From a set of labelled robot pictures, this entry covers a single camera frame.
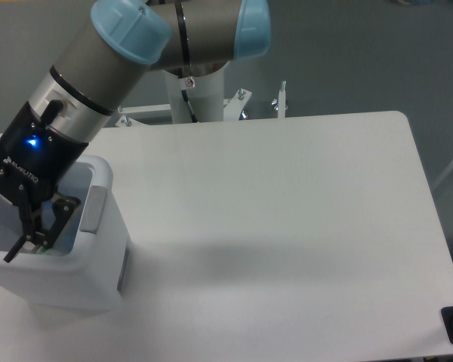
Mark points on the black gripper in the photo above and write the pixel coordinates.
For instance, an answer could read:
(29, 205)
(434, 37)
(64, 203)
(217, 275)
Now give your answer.
(36, 157)

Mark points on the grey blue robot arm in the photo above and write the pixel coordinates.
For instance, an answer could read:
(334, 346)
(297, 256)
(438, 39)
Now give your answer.
(120, 41)

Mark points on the white plastic trash can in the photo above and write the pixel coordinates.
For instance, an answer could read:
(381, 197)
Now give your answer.
(85, 268)

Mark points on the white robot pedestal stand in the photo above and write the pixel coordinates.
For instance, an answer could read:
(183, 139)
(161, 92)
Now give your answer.
(197, 97)

